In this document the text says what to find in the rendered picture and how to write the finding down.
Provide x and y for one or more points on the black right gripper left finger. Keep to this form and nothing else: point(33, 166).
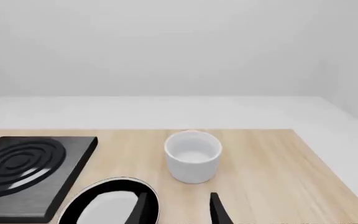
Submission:
point(137, 211)

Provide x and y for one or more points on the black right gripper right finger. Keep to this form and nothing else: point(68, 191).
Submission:
point(217, 211)

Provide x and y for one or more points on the black frying pan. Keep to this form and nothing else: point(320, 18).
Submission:
point(117, 186)

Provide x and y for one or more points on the white mug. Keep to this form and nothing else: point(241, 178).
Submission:
point(193, 161)

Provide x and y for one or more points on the flat black stove plate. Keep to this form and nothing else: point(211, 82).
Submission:
point(26, 168)

